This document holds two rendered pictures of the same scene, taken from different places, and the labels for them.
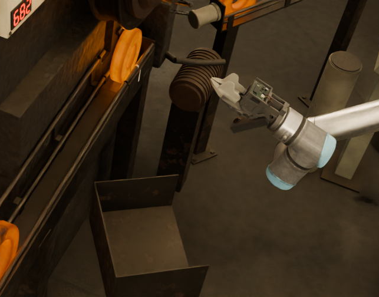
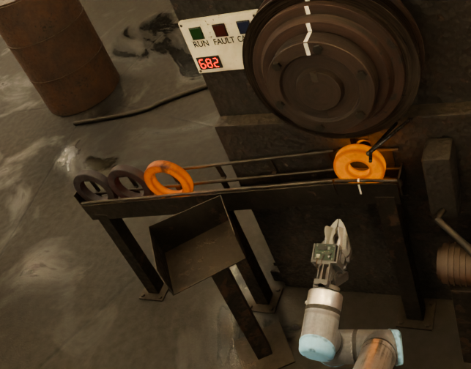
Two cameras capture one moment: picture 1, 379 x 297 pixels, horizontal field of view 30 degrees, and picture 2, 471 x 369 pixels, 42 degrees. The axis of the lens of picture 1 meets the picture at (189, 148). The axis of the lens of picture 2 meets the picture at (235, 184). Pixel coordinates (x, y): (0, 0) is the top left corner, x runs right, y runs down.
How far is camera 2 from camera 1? 2.18 m
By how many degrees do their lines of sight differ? 79
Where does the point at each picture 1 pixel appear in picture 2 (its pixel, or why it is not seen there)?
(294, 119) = (313, 296)
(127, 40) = (343, 150)
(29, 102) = (228, 124)
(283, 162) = not seen: hidden behind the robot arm
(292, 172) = not seen: hidden behind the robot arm
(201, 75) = (458, 256)
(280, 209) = not seen: outside the picture
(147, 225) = (225, 250)
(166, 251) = (206, 266)
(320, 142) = (304, 331)
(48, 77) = (253, 122)
